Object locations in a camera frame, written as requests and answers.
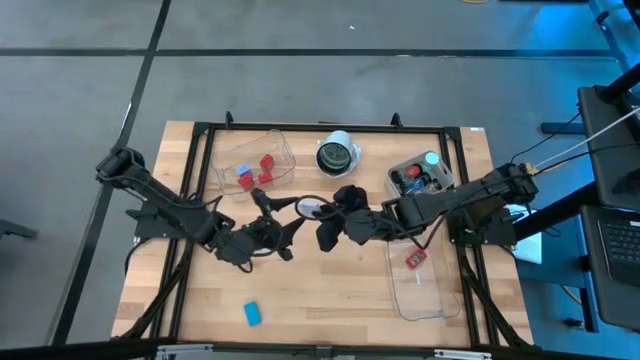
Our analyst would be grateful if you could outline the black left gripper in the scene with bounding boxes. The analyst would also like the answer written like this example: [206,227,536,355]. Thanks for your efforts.
[213,187,308,266]

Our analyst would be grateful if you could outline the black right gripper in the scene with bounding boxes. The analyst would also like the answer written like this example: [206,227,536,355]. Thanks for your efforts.
[316,184,399,253]

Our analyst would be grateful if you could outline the white eraser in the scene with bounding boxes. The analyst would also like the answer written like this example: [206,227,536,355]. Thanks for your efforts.
[299,199,325,217]

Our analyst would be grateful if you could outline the red framed small box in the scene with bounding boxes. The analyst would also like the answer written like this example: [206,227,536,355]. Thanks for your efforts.
[404,248,429,271]

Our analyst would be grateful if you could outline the white round device black centre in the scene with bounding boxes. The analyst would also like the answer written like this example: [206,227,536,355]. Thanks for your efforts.
[314,129,362,179]

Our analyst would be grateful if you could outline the small clear plastic container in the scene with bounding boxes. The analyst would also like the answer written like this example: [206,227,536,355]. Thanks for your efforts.
[209,128,297,203]

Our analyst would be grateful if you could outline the blue eraser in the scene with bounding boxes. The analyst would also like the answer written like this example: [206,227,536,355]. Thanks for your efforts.
[242,300,263,329]

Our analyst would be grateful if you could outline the large clear plastic container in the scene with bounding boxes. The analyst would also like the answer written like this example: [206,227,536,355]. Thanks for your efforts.
[384,224,462,322]

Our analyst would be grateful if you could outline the white paper sheet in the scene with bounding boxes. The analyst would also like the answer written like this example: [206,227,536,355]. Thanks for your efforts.
[507,202,544,265]

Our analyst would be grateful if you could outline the black slanted stand bar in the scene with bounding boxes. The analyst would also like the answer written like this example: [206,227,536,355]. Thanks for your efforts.
[514,180,601,230]

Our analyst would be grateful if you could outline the black floor bar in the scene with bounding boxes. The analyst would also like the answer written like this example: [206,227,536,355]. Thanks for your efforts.
[540,122,587,136]

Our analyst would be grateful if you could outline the black rig crossbar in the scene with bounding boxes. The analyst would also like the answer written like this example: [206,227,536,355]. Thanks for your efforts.
[0,337,640,360]

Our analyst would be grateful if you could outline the black furniture leg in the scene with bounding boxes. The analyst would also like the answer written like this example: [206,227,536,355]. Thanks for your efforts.
[0,218,40,241]

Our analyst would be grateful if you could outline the black monitor panel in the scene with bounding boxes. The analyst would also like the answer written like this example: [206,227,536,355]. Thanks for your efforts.
[577,84,640,211]

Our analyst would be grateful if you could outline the black laptop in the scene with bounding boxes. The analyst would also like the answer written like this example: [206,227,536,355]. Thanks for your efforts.
[579,203,640,332]

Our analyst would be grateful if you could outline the black pole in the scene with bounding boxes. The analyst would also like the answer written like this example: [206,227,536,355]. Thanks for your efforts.
[594,62,640,104]

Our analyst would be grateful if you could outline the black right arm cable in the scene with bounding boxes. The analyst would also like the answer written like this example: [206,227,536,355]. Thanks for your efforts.
[294,194,351,222]

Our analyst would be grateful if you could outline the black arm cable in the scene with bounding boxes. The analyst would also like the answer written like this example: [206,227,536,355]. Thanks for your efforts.
[199,194,281,274]
[294,194,351,222]

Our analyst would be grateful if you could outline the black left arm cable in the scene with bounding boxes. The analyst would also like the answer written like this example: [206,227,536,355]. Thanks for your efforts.
[199,194,281,274]

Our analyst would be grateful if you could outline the black aluminium table frame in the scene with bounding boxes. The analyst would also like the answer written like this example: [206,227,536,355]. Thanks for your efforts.
[117,110,534,350]

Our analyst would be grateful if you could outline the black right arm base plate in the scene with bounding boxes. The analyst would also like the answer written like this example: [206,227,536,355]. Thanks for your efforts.
[445,206,519,247]

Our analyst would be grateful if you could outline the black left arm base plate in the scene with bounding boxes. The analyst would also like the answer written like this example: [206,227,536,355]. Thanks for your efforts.
[133,202,207,241]

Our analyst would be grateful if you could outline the silver metal bracket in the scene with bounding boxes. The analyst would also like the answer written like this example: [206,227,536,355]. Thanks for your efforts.
[154,343,215,360]
[433,348,494,360]

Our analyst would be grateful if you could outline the white cable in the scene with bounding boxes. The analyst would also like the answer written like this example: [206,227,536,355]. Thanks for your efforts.
[530,106,640,174]

